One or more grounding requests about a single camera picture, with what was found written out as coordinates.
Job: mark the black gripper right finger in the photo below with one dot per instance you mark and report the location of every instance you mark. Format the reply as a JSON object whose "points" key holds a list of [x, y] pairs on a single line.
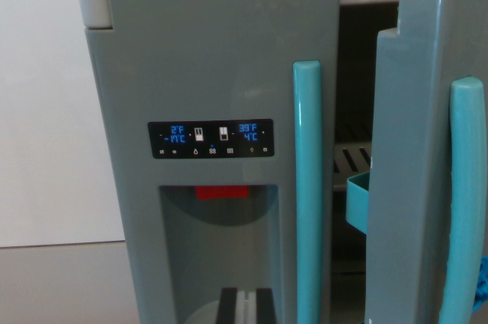
{"points": [[265, 308]]}

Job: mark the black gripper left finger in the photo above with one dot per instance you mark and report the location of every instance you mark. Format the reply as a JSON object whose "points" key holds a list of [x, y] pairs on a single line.
{"points": [[228, 308]]}

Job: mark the grey slatted fridge shelf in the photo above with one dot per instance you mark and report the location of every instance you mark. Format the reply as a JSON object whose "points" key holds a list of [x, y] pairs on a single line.
{"points": [[354, 156]]}

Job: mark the grey fridge door with dispenser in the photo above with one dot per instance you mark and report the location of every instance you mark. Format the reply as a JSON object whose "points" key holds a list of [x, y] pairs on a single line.
{"points": [[171, 72]]}

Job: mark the light grey toy fridge cabinet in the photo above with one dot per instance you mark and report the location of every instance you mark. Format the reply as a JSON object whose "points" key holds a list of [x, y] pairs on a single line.
{"points": [[95, 4]]}

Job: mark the light grey dispenser tray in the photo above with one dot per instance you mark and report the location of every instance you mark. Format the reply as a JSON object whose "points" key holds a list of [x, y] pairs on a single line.
{"points": [[204, 314]]}

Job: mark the red dispenser lever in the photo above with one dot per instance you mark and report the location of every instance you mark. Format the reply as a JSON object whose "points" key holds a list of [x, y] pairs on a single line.
{"points": [[221, 192]]}

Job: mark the black temperature display panel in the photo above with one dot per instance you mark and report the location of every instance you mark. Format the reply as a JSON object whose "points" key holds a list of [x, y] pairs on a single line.
{"points": [[211, 139]]}

